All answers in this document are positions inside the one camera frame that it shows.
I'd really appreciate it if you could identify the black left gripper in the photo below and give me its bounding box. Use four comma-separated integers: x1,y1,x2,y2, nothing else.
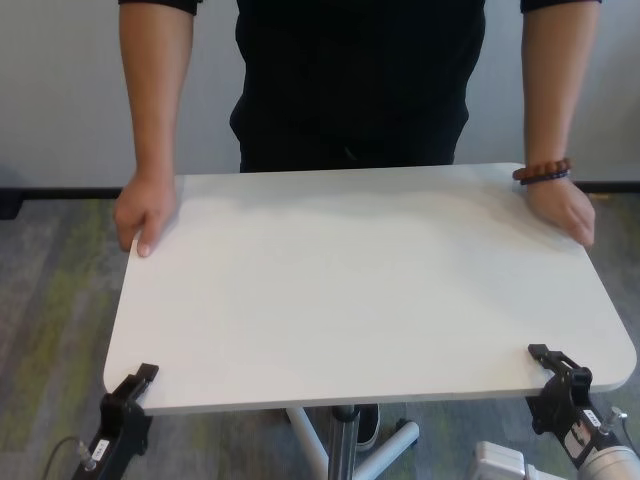
69,363,160,480

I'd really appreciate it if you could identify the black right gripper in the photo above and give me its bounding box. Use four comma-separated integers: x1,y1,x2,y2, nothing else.
527,343,625,470

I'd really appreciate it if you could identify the white rectangular table top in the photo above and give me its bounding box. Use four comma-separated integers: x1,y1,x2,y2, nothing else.
102,162,637,417

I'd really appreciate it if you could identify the person's left forearm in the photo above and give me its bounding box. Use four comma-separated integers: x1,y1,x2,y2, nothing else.
519,4,600,174

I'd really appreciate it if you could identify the person's right forearm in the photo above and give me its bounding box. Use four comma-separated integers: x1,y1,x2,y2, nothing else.
119,0,194,181

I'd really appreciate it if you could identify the person's left hand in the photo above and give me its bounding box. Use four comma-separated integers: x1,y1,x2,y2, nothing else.
524,180,597,249

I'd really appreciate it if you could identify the person's right hand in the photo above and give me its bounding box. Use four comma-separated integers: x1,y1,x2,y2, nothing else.
113,172,177,259

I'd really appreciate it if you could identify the white table base leg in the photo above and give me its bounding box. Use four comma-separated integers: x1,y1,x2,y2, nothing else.
285,407,329,480
357,422,419,480

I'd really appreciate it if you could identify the black white sneaker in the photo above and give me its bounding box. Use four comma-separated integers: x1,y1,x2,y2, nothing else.
355,404,381,454

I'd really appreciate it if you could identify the metal table column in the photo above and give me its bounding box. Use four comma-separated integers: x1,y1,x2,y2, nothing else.
327,405,360,480

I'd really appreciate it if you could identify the person in black shirt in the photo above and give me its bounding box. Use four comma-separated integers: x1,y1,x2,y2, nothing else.
117,0,601,151

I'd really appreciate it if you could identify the grey cable with metal plug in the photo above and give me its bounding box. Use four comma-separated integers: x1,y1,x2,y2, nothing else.
599,407,629,441
47,436,97,480

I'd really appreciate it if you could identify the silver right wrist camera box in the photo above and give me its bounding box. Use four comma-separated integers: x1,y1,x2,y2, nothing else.
472,439,539,480

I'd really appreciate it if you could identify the dark bead bracelet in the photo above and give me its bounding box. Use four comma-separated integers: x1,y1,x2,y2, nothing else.
519,169,573,187

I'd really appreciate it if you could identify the brown wooden bead bracelet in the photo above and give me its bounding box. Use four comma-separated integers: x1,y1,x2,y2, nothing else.
512,158,572,182

